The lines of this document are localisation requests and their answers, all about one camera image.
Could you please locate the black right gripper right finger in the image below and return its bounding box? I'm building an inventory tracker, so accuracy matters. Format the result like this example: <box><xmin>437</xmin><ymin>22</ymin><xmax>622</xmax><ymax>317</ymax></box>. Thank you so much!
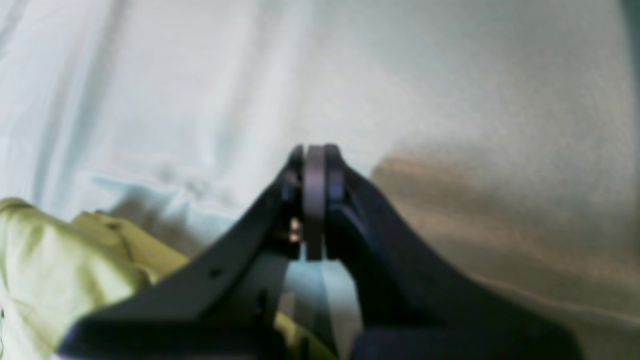
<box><xmin>324</xmin><ymin>145</ymin><xmax>583</xmax><ymax>360</ymax></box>

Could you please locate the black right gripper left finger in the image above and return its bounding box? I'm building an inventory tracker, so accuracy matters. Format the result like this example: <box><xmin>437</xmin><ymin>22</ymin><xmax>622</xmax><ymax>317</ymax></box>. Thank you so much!
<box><xmin>55</xmin><ymin>146</ymin><xmax>304</xmax><ymax>360</ymax></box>

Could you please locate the light green T-shirt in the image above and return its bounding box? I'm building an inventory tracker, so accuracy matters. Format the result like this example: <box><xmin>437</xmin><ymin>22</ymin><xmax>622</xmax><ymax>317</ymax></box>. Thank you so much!
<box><xmin>0</xmin><ymin>197</ymin><xmax>341</xmax><ymax>360</ymax></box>

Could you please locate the green table cloth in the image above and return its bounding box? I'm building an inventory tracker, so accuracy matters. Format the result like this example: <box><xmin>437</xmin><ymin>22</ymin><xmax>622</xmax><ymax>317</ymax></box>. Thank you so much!
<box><xmin>1</xmin><ymin>0</ymin><xmax>639</xmax><ymax>360</ymax></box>

